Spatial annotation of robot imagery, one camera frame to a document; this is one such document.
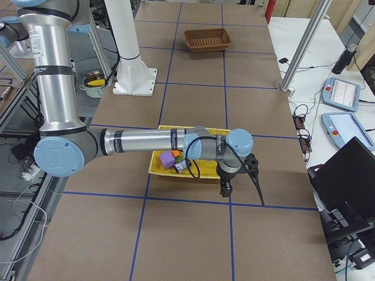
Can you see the brown wicker basket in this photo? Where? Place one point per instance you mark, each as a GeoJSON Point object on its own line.
{"type": "Point", "coordinates": [207, 40]}

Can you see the orange black usb hub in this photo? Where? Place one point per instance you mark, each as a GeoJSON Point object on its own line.
{"type": "Point", "coordinates": [304, 136]}

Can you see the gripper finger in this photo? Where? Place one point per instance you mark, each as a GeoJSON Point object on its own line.
{"type": "Point", "coordinates": [222, 191]}
{"type": "Point", "coordinates": [228, 192]}

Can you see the purple foam cube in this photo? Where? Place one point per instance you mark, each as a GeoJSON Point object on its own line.
{"type": "Point", "coordinates": [167, 159]}

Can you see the white pot with corn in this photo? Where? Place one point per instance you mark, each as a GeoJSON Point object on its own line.
{"type": "Point", "coordinates": [93, 84]}

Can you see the yellow woven basket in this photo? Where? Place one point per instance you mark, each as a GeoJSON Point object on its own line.
{"type": "Point", "coordinates": [207, 168]}

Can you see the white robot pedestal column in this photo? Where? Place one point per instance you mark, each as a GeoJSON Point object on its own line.
{"type": "Point", "coordinates": [133, 75]}

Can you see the black laptop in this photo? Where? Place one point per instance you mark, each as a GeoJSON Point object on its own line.
{"type": "Point", "coordinates": [346, 181]}

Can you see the lower blue teach pendant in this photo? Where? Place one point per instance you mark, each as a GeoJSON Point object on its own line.
{"type": "Point", "coordinates": [341, 127]}

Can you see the dark blue small can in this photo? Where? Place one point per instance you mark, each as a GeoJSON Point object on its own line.
{"type": "Point", "coordinates": [182, 165]}

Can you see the blue teach pendant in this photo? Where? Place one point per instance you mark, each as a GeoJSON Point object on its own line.
{"type": "Point", "coordinates": [341, 127]}
{"type": "Point", "coordinates": [341, 94]}

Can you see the orange toy carrot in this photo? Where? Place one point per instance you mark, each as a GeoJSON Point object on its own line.
{"type": "Point", "coordinates": [176, 153]}

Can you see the black water bottle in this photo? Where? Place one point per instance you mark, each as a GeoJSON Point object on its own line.
{"type": "Point", "coordinates": [345, 58]}

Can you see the upper blue teach pendant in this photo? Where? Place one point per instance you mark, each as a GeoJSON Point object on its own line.
{"type": "Point", "coordinates": [341, 94]}

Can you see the small black puck device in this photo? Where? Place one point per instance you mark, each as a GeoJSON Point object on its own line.
{"type": "Point", "coordinates": [283, 60]}

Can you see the aluminium frame post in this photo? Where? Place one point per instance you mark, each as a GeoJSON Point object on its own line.
{"type": "Point", "coordinates": [307, 37]}

